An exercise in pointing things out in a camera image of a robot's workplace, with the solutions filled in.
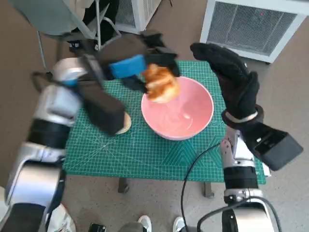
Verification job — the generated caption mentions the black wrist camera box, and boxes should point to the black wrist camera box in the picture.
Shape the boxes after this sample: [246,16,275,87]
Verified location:
[241,120,304,172]
[79,54,126,136]

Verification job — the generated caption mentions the black table leg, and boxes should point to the black table leg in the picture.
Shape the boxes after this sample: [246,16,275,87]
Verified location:
[118,178,129,193]
[204,181,215,199]

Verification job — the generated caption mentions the bare left hand, blue tape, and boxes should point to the bare left hand, blue tape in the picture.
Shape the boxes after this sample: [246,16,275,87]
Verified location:
[96,31,181,94]

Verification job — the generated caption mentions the toy bread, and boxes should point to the toy bread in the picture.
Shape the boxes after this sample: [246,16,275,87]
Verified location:
[143,63,181,102]

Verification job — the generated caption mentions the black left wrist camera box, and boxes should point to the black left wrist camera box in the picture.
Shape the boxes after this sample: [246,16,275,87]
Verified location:
[79,54,126,136]

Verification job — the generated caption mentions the white shoe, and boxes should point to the white shoe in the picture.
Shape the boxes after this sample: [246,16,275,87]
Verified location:
[137,215,153,232]
[173,217,185,232]

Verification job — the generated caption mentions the green cutting mat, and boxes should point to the green cutting mat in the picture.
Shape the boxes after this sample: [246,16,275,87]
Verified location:
[62,60,267,185]

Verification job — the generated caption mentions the white air unit, red light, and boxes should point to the white air unit, red light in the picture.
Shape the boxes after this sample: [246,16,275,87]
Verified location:
[199,0,309,64]

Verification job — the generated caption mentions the small beige plate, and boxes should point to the small beige plate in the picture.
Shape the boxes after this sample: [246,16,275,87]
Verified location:
[115,112,132,135]

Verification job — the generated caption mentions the pink bowl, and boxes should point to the pink bowl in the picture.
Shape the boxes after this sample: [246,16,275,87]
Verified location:
[141,76,215,141]

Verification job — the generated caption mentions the black gloved right hand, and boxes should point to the black gloved right hand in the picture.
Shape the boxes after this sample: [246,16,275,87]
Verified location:
[190,43,260,119]

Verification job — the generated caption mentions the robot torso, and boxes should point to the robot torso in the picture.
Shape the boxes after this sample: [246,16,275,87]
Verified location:
[88,221,145,232]

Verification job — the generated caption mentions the white plastic bag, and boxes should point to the white plastic bag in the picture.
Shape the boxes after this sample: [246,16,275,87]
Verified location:
[47,203,77,232]

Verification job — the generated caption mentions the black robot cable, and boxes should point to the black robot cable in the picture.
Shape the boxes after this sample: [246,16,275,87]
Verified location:
[31,71,80,93]
[180,142,227,232]

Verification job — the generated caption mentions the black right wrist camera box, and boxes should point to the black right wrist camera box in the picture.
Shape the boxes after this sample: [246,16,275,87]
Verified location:
[241,120,304,172]

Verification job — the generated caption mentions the grey chair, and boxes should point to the grey chair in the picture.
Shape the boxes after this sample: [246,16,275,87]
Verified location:
[8,0,121,71]

